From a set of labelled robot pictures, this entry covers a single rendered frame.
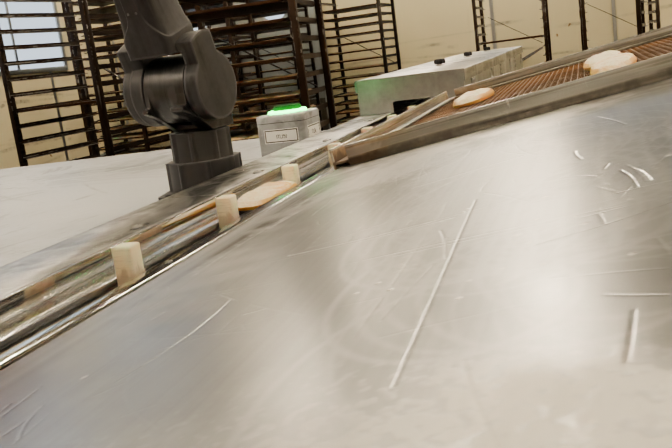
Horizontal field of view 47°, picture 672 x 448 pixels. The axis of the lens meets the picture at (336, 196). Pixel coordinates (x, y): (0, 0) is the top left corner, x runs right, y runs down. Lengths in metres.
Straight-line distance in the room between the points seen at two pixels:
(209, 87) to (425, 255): 0.66
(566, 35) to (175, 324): 7.59
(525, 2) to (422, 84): 6.56
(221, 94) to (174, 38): 0.08
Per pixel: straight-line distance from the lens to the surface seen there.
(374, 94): 1.27
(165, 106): 0.87
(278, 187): 0.68
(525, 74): 1.02
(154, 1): 0.85
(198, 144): 0.88
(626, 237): 0.18
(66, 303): 0.46
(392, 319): 0.17
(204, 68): 0.85
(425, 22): 7.92
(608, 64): 0.67
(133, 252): 0.48
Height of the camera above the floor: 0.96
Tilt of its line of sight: 10 degrees down
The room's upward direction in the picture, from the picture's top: 8 degrees counter-clockwise
